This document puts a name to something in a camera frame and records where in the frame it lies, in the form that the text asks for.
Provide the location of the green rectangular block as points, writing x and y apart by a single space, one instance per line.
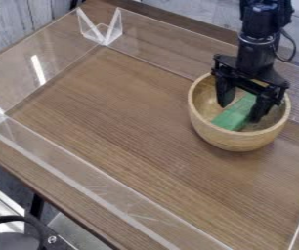
234 118

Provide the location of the grey metal base plate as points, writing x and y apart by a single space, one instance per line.
52 239

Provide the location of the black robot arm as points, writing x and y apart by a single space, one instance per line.
264 19

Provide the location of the black table leg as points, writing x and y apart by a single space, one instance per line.
36 206

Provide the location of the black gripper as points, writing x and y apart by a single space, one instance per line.
250 71

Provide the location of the light brown wooden bowl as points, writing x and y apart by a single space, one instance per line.
254 136

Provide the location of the clear acrylic corner bracket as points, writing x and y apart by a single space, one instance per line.
102 33

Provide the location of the clear acrylic barrier wall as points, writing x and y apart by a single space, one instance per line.
95 133

